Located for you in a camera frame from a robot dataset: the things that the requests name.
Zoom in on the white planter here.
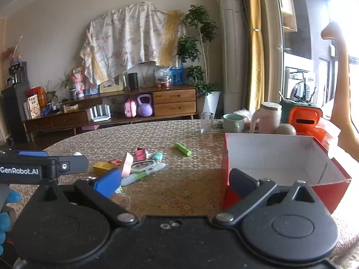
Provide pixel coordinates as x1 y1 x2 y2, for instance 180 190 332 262
202 91 221 115

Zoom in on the washing machine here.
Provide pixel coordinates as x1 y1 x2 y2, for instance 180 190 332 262
284 67 316 100

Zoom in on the small clear bottle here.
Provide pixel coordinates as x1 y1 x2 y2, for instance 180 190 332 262
111 186 130 209

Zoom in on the blue bottle pack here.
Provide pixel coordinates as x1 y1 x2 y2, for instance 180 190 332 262
169 63 186 85

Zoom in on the pink toy suitcase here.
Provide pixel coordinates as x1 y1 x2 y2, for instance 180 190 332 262
124 99 138 117

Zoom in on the yellow curtain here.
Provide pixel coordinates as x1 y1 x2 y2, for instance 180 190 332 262
245 0 265 113

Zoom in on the photo frame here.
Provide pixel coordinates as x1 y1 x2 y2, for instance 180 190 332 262
99 76 124 93

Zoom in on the clear drinking glass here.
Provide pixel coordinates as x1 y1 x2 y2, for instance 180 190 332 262
200 112 215 133

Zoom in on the wooden wall cabinet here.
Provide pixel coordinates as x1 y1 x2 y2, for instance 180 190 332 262
273 0 298 33

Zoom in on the white green pen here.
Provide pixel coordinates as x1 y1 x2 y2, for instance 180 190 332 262
120 164 166 186

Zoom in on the green mug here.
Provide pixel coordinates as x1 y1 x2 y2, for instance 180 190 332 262
223 113 245 133

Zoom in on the white brown carton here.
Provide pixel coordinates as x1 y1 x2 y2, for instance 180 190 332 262
26 95 42 119

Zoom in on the beige round container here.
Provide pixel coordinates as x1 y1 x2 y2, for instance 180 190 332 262
276 123 297 136

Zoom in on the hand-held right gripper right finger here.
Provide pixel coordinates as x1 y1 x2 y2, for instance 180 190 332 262
213 168 327 225

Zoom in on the orange red carton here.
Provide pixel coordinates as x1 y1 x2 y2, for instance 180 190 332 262
25 87 47 107

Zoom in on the tall green plant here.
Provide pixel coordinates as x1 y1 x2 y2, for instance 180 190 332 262
177 4 222 97

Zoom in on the person's left hand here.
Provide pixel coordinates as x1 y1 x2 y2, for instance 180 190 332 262
0 190 22 254

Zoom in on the green orange tissue box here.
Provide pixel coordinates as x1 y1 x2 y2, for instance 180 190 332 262
279 98 324 135

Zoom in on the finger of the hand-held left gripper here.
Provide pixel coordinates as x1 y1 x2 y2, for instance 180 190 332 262
0 150 49 157
57 155 89 178

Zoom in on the cream lidded mug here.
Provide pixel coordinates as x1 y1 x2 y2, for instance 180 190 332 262
250 102 282 134

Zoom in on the orange white tissue packet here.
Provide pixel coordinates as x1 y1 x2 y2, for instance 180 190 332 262
296 118 341 150

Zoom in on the black speaker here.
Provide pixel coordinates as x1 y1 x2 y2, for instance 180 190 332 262
127 72 139 89

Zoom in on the printed cloth cover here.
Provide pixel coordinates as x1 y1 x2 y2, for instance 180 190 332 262
79 1 187 86

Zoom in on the white router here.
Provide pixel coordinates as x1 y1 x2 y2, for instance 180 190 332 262
89 104 112 122

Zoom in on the purple kettlebell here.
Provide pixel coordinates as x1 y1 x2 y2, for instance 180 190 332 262
136 94 154 117

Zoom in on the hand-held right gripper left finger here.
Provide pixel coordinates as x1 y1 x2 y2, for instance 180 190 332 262
31 169 138 226

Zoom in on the yellow carton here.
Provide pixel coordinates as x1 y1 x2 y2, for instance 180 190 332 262
93 162 120 176

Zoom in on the pink doll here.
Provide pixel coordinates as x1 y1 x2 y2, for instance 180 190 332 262
69 67 86 98

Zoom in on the wooden sideboard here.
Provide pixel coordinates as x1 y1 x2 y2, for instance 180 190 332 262
22 85 198 135

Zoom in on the blue white rabbit keychain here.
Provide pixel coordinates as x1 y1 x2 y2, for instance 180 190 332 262
130 159 166 174

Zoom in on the salmon pink round disc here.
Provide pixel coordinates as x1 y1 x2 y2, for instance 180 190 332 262
121 152 134 178

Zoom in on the black cabinet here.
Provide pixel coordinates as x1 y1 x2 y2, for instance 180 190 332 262
0 62 31 143

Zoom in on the red cardboard box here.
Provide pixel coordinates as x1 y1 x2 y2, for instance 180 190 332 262
221 133 352 215

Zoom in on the clear knotted plastic bag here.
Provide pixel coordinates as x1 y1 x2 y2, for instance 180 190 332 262
154 67 172 87

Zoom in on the green tube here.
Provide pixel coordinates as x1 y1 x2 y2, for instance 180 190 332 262
175 142 193 157

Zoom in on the beige tower air conditioner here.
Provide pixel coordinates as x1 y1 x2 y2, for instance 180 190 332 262
216 0 251 115

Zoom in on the small potted plant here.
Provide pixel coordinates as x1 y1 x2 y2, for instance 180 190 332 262
57 73 75 100
45 81 59 104

